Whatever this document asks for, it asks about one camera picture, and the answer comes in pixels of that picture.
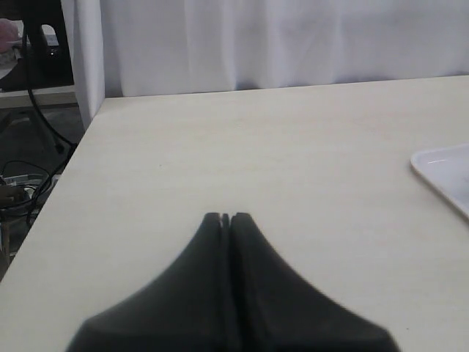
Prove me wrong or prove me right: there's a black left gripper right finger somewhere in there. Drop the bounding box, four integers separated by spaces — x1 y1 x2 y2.
229 213 399 351

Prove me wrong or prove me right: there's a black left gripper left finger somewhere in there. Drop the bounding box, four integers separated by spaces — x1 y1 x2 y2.
68 213 232 351

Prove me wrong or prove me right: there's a white plastic tray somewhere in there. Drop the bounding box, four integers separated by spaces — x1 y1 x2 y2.
410 144 468 220

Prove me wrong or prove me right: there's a dark stand behind curtain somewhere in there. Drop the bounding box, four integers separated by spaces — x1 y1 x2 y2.
1 0 74 92

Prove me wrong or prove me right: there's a black cable beside table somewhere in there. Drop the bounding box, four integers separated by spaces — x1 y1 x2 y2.
21 14 76 155

